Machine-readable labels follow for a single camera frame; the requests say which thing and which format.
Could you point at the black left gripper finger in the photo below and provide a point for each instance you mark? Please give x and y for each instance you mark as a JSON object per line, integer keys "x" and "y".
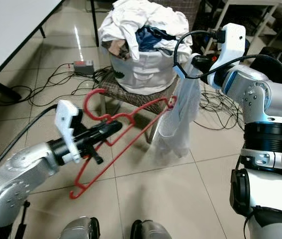
{"x": 106, "y": 128}
{"x": 106, "y": 138}

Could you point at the red plastic hanger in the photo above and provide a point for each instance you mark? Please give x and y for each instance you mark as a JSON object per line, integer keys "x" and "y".
{"x": 86, "y": 104}

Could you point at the white popsicle print T-shirt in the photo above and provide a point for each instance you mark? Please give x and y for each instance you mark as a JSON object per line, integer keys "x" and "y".
{"x": 180, "y": 124}

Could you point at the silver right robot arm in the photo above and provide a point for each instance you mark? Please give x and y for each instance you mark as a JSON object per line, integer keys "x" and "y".
{"x": 260, "y": 94}

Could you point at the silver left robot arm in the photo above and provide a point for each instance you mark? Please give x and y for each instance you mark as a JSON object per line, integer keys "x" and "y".
{"x": 11, "y": 184}

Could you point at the brown woven stool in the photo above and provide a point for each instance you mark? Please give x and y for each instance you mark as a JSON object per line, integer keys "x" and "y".
{"x": 123, "y": 99}

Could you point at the dark blue garment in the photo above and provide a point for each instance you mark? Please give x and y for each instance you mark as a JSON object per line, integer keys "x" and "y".
{"x": 153, "y": 40}

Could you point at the white laundry bag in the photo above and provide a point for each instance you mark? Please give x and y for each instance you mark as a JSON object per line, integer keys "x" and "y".
{"x": 140, "y": 74}

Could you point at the brown crumpled garment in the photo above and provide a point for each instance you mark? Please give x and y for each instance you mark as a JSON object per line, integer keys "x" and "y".
{"x": 113, "y": 49}

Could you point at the white clothes pile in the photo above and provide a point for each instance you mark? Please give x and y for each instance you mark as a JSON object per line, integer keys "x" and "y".
{"x": 136, "y": 15}

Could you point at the grey left robot leg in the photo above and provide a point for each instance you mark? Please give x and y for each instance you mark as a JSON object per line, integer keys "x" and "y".
{"x": 81, "y": 229}

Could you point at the grey robot leg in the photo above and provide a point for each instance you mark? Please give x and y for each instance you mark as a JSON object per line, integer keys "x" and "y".
{"x": 81, "y": 229}
{"x": 155, "y": 231}

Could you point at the grey right robot leg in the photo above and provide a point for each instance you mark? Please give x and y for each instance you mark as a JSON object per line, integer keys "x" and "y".
{"x": 155, "y": 231}

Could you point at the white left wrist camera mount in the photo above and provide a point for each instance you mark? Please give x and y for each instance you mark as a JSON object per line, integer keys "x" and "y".
{"x": 67, "y": 124}

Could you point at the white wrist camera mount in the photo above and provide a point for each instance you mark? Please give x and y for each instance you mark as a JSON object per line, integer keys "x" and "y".
{"x": 230, "y": 50}
{"x": 67, "y": 124}

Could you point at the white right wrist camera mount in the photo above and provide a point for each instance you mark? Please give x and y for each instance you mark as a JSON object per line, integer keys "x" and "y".
{"x": 230, "y": 50}

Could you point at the white table black frame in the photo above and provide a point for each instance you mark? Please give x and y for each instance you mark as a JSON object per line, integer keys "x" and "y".
{"x": 11, "y": 25}

